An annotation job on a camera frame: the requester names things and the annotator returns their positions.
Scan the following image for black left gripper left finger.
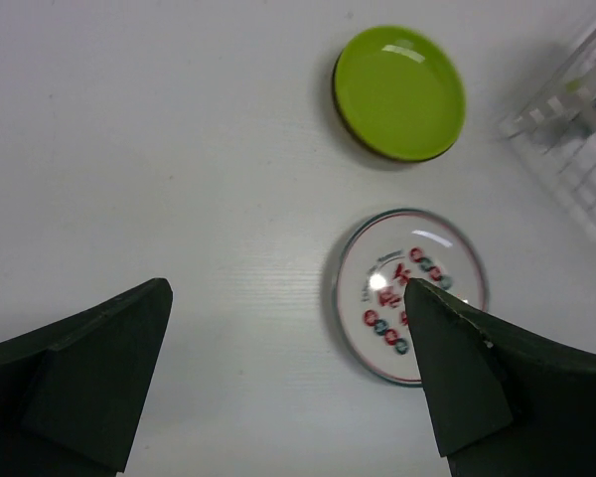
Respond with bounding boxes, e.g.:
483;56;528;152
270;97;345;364
0;278;173;476

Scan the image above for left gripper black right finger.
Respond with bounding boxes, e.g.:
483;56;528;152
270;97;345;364
404;279;596;476

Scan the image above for white plate red characters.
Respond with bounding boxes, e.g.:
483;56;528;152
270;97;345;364
332;208;490;388

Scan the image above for lime green plate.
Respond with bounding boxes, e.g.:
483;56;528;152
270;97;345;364
336;25;467;159

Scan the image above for metal wire dish rack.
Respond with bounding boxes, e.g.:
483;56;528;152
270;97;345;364
500;20;596;240

